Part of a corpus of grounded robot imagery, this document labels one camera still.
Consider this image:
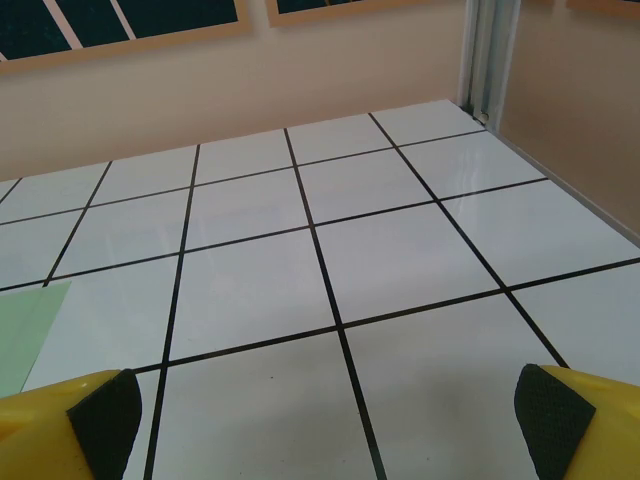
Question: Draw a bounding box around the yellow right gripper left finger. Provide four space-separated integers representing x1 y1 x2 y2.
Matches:
0 368 143 480

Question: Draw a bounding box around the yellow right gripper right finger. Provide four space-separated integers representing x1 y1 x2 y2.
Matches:
514 363 640 480

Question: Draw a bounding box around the light green paper sheet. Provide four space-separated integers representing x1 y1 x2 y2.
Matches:
0 280 74 402

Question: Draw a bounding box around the aluminium corner post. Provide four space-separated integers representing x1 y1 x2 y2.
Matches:
457 0 522 135

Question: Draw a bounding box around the pink flower wall panel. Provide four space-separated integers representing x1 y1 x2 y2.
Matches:
0 0 257 76

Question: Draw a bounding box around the peach circle wall panel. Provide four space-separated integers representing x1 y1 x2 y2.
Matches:
266 0 426 29

